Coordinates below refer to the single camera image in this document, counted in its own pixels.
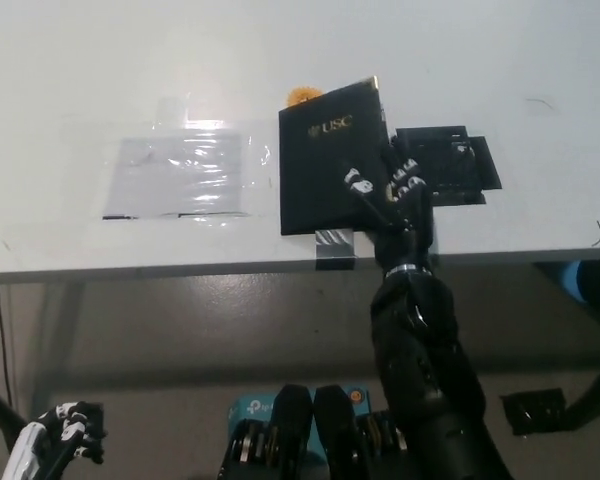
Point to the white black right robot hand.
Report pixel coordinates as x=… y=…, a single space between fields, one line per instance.
x=405 y=220

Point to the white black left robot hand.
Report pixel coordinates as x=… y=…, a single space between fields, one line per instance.
x=40 y=440

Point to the black USC diary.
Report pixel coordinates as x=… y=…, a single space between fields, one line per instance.
x=325 y=165

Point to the black tape patch on desk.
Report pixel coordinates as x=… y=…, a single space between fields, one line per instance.
x=455 y=165

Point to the silver tape strip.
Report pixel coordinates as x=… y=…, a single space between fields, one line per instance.
x=336 y=250

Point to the orange fuzzy object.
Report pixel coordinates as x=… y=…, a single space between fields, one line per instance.
x=300 y=96

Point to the clear plastic film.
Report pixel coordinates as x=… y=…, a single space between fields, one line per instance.
x=255 y=155

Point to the blue and black object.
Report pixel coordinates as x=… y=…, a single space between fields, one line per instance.
x=587 y=282

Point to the black floor tape patch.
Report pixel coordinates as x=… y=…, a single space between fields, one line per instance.
x=532 y=411

